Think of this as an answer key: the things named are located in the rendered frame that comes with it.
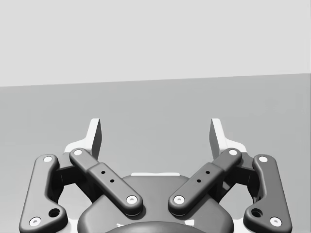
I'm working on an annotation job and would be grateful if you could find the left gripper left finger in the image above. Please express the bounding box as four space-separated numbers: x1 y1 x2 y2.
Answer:
18 118 143 233

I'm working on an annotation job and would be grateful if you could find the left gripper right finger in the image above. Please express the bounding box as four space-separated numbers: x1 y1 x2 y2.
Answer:
168 118 293 233

